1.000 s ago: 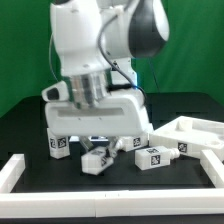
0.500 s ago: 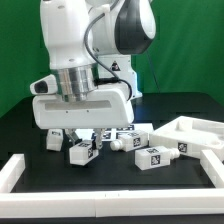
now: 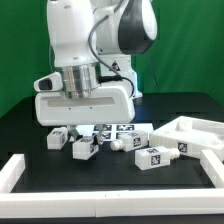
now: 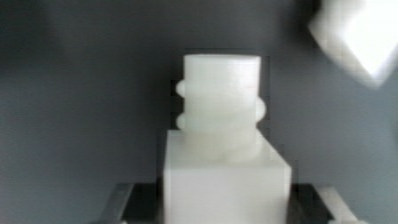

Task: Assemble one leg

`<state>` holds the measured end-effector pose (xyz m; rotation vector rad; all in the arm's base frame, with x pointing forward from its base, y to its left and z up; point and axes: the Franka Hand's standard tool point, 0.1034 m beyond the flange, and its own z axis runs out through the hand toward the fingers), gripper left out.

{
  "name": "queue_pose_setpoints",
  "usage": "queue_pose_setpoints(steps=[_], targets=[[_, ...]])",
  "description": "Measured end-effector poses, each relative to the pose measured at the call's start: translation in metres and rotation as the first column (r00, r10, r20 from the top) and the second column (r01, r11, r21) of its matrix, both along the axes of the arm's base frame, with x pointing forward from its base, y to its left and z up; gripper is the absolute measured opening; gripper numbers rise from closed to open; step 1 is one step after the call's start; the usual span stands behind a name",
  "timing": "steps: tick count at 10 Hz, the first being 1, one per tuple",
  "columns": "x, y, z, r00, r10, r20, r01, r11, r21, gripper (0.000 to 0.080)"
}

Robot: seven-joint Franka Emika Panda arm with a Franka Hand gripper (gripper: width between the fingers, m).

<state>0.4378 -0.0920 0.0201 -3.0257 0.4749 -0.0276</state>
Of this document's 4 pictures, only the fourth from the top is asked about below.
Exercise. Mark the white square tabletop part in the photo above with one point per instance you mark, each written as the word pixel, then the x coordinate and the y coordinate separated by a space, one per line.
pixel 355 29

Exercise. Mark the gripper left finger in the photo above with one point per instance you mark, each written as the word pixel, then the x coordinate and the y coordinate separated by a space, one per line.
pixel 133 205

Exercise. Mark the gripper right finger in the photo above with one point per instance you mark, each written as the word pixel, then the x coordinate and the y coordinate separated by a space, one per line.
pixel 318 205

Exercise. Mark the white table leg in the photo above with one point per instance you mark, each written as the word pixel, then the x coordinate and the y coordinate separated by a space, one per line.
pixel 227 174

